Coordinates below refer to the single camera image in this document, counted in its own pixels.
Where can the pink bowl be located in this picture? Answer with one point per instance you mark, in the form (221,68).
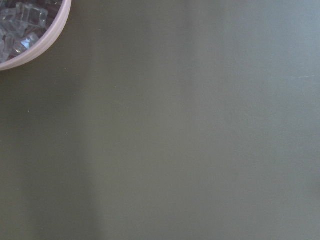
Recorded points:
(47,40)

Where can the clear plastic ice cubes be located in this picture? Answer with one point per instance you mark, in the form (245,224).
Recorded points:
(23,23)

